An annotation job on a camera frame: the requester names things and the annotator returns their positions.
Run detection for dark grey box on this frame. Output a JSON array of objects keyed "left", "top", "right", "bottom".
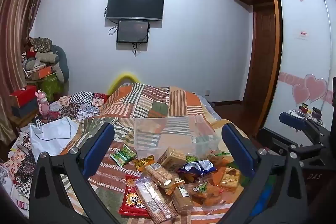
[{"left": 12, "top": 100, "right": 40, "bottom": 118}]

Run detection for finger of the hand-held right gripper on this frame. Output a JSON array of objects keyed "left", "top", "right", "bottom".
[
  {"left": 279, "top": 112, "right": 331, "bottom": 135},
  {"left": 257, "top": 128, "right": 327, "bottom": 161}
]

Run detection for pink rabbit toy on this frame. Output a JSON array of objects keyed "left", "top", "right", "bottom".
[{"left": 35, "top": 91, "right": 51, "bottom": 120}]

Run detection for yellow hoop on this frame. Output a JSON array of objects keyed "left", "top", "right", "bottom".
[{"left": 109, "top": 72, "right": 141, "bottom": 95}]

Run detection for pile of pillows and clothes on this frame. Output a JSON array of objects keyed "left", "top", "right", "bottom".
[{"left": 22, "top": 36, "right": 70, "bottom": 83}]

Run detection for red snack packet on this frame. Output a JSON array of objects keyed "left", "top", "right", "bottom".
[{"left": 119, "top": 175, "right": 151, "bottom": 218}]

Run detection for checkered floral quilt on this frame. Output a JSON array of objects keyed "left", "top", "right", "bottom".
[{"left": 0, "top": 91, "right": 111, "bottom": 214}]

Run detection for striped curtain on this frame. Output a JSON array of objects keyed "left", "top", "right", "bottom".
[{"left": 0, "top": 0, "right": 55, "bottom": 135}]

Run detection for clear plastic container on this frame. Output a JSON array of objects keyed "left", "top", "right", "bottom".
[{"left": 134, "top": 116, "right": 220, "bottom": 161}]

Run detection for white sliding door pink hearts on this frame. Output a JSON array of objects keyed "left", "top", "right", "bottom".
[{"left": 262, "top": 0, "right": 336, "bottom": 140}]

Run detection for clear bag green label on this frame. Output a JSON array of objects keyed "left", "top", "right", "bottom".
[{"left": 190, "top": 179, "right": 227, "bottom": 208}]

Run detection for white plastic bag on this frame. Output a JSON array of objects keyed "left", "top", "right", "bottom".
[{"left": 29, "top": 116, "right": 81, "bottom": 157}]

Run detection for green snack packet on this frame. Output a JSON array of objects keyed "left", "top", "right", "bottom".
[{"left": 110, "top": 145, "right": 137, "bottom": 167}]

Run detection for monitor cables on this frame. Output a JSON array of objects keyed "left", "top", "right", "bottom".
[{"left": 105, "top": 5, "right": 151, "bottom": 57}]

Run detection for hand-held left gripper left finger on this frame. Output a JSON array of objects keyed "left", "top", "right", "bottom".
[{"left": 29, "top": 123, "right": 121, "bottom": 224}]

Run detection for square cracker pack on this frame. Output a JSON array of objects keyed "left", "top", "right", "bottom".
[{"left": 157, "top": 147, "right": 187, "bottom": 171}]

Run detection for orange bread packet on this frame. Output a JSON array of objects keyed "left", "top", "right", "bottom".
[{"left": 217, "top": 166, "right": 241, "bottom": 189}]

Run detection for wall television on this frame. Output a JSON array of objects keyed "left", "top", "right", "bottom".
[{"left": 106, "top": 0, "right": 165, "bottom": 22}]

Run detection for small red yellow box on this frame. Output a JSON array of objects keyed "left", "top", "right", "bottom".
[{"left": 298, "top": 102, "right": 312, "bottom": 113}]

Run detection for small green topped packet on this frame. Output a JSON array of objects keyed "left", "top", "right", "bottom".
[{"left": 206, "top": 149, "right": 232, "bottom": 165}]

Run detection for green patterned box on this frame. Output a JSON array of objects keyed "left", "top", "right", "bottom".
[{"left": 39, "top": 73, "right": 65, "bottom": 99}]

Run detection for wooden door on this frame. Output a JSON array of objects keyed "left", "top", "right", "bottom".
[{"left": 242, "top": 2, "right": 279, "bottom": 109}]

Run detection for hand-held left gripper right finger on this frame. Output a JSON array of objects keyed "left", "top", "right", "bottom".
[{"left": 222, "top": 123, "right": 309, "bottom": 224}]

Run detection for yellow snack packet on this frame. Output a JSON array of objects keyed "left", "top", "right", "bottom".
[{"left": 135, "top": 155, "right": 156, "bottom": 172}]

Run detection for blue snack bag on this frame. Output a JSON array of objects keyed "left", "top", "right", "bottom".
[{"left": 178, "top": 160, "right": 218, "bottom": 178}]

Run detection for orange box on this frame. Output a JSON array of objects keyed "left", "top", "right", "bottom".
[{"left": 30, "top": 66, "right": 57, "bottom": 81}]

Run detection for small wall monitor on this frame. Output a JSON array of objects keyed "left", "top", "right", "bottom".
[{"left": 117, "top": 20, "right": 150, "bottom": 43}]

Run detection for dark jar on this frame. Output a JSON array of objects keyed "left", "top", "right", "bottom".
[{"left": 311, "top": 107, "right": 323, "bottom": 120}]

